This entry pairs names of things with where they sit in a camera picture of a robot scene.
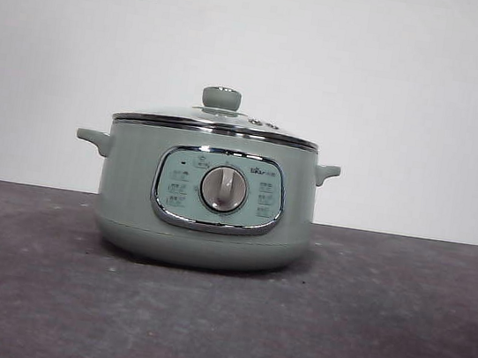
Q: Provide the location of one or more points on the glass lid with green knob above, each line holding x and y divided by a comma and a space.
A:
221, 98

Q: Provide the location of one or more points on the green electric cooking pot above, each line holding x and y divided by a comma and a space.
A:
129, 199

